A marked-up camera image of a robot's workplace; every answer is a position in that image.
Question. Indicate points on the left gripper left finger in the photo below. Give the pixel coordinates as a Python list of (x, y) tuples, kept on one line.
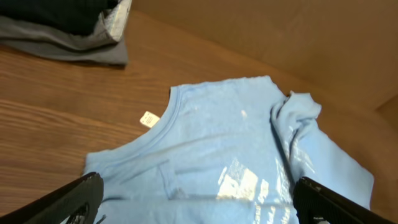
[(76, 202)]

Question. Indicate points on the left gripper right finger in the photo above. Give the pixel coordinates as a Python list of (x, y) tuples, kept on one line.
[(315, 203)]

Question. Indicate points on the folded grey garment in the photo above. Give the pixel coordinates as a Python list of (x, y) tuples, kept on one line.
[(105, 45)]

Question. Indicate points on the light blue printed t-shirt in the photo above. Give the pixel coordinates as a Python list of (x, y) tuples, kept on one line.
[(225, 152)]

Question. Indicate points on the folded black garment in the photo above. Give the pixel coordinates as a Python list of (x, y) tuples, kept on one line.
[(77, 17)]

